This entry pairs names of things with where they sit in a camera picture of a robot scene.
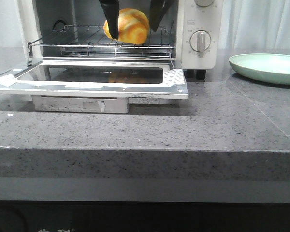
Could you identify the white Toshiba toaster oven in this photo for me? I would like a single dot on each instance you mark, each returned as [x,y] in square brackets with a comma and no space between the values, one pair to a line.
[40,17]

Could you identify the silver oven door handle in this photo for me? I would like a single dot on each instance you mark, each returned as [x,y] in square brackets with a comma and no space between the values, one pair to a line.
[81,104]

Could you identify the metal wire oven rack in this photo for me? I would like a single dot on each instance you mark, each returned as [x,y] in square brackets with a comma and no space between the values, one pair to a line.
[91,41]

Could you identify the light green plate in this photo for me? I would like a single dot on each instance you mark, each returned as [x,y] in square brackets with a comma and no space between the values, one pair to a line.
[265,67]

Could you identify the grey timer knob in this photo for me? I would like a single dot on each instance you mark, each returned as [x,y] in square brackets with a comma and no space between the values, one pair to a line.
[200,41]

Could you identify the yellow striped croissant bread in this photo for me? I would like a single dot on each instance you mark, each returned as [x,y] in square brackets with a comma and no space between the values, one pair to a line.
[133,26]

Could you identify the glass oven door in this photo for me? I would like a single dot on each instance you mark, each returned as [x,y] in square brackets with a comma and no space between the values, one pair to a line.
[95,78]

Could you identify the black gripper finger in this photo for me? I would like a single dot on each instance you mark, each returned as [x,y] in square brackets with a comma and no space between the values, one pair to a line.
[158,8]
[111,12]

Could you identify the grey temperature knob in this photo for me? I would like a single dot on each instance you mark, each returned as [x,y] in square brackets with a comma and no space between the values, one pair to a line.
[204,3]

